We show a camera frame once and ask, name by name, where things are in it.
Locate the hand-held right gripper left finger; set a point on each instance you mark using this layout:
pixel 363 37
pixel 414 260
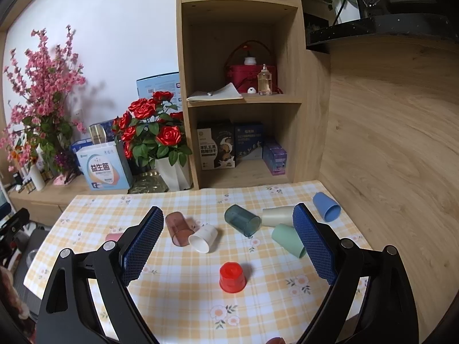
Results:
pixel 141 245

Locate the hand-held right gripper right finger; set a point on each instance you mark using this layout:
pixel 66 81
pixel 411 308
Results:
pixel 315 245

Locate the pink plastic cup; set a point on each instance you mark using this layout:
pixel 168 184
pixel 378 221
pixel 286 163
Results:
pixel 114 237

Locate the green plastic cup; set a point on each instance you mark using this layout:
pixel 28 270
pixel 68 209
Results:
pixel 287 238

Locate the brown translucent cup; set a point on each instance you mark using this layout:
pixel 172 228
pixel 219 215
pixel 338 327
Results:
pixel 176 224

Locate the blue plastic cup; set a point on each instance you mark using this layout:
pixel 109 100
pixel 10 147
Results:
pixel 324 204

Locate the beige plastic cup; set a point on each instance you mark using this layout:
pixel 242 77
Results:
pixel 278 216

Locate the white plastic cup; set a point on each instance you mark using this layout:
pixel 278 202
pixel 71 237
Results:
pixel 205 237

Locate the dark teal translucent cup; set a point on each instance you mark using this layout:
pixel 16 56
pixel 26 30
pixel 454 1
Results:
pixel 239 218

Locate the red plastic cup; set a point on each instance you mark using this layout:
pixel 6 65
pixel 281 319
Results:
pixel 232 279

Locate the reddish brown cup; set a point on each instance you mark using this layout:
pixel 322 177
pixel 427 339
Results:
pixel 276 340

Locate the green glass bowl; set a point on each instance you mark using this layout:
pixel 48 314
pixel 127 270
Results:
pixel 149 185

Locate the yellow checked floral tablecloth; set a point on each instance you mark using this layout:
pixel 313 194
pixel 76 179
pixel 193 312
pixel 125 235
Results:
pixel 179 294

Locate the white faceted vase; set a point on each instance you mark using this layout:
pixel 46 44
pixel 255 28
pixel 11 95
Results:
pixel 173 178

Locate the blue and white carton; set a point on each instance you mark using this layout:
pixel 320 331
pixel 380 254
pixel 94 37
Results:
pixel 104 172

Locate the purple box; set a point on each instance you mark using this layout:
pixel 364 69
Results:
pixel 275 157

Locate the low wooden cabinet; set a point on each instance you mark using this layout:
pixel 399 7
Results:
pixel 43 204

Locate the purple wrapped flowers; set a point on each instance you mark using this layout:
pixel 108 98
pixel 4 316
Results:
pixel 65 163

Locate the red rose bouquet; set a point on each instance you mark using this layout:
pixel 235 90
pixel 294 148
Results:
pixel 168 135

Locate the small blue box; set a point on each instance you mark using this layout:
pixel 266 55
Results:
pixel 80 146

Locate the gold box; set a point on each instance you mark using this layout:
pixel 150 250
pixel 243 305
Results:
pixel 97 134

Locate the dark blue carton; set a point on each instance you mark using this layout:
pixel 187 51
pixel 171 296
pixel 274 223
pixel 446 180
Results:
pixel 250 143

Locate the black snack box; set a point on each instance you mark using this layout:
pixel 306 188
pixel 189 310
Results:
pixel 215 148

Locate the white plastic bottle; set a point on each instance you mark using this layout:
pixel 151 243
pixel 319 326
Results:
pixel 36 180

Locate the dark blue patterned box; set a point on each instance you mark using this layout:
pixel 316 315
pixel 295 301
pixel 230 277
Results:
pixel 109 125

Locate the black stand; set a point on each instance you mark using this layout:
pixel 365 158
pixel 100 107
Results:
pixel 16 222

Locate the row of small bottles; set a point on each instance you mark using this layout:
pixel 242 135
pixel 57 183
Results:
pixel 25 185

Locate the brown fuzzy cloth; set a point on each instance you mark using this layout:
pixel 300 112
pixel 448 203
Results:
pixel 12 294

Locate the light blue flat box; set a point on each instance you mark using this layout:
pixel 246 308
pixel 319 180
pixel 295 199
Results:
pixel 157 84

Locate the wooden shelf unit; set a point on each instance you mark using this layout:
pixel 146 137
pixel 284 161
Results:
pixel 288 79

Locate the glass perfume bottle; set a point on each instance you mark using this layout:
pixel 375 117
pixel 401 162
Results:
pixel 265 84

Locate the stack of papers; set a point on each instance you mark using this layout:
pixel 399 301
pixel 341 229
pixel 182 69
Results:
pixel 222 94

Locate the pink blossom branches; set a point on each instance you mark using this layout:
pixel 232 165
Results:
pixel 46 93

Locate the small white flower vase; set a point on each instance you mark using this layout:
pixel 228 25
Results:
pixel 249 60

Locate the black speckled counter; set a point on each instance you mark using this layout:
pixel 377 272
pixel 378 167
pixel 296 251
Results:
pixel 394 25

